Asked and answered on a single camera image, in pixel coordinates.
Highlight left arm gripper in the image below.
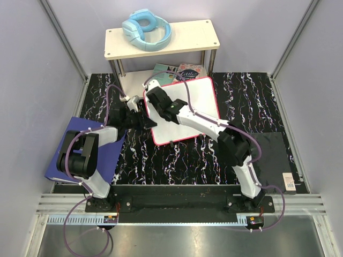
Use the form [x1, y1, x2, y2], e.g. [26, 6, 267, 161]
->
[122, 109, 157, 132]

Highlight pink framed whiteboard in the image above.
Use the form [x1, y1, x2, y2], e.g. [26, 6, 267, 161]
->
[143, 77, 220, 146]

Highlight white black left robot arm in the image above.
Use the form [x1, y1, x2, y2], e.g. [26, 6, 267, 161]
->
[56, 107, 157, 212]

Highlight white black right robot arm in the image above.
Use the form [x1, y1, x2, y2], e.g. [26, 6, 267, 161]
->
[146, 86, 265, 213]

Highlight teal book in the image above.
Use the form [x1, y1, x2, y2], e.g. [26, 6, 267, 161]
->
[152, 63, 178, 86]

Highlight Little Women book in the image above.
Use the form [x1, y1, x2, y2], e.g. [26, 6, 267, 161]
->
[176, 63, 207, 80]

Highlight blue folder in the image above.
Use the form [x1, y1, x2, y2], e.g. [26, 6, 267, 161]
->
[45, 117, 126, 184]

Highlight white two-tier shelf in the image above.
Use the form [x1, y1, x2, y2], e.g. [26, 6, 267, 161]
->
[104, 19, 220, 96]

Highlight light blue headphones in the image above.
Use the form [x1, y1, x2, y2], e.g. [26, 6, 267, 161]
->
[122, 9, 172, 52]

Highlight black slab with label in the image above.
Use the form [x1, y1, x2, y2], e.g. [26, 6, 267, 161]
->
[250, 132, 296, 195]

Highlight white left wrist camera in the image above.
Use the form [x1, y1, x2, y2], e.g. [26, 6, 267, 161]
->
[126, 95, 140, 112]

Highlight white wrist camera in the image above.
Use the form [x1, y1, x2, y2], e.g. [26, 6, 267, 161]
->
[126, 95, 140, 112]
[143, 79, 161, 92]

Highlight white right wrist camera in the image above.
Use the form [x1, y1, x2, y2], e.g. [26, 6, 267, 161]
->
[143, 79, 161, 92]

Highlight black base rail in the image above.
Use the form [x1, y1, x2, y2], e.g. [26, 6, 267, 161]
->
[85, 185, 275, 214]

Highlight grey cable duct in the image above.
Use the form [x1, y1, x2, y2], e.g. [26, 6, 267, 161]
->
[47, 215, 118, 225]

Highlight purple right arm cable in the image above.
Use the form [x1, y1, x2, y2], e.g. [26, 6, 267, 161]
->
[143, 71, 286, 232]

